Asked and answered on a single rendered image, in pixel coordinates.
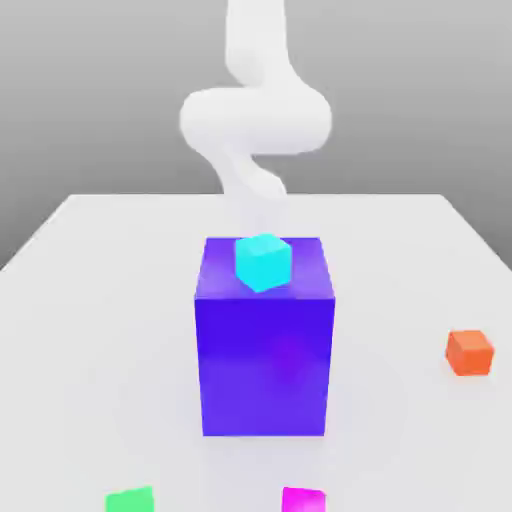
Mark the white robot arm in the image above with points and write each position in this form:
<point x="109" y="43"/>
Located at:
<point x="256" y="120"/>

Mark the small cyan cube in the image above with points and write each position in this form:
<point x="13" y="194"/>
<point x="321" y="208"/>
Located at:
<point x="262" y="262"/>

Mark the small orange cube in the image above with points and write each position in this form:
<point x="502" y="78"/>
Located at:
<point x="470" y="354"/>

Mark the small magenta cube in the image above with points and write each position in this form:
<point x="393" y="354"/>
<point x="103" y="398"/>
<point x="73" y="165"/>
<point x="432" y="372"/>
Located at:
<point x="302" y="500"/>

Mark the small green cube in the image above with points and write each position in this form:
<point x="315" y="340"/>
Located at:
<point x="130" y="500"/>

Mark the large purple box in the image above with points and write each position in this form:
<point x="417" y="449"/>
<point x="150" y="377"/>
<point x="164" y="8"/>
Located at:
<point x="264" y="360"/>

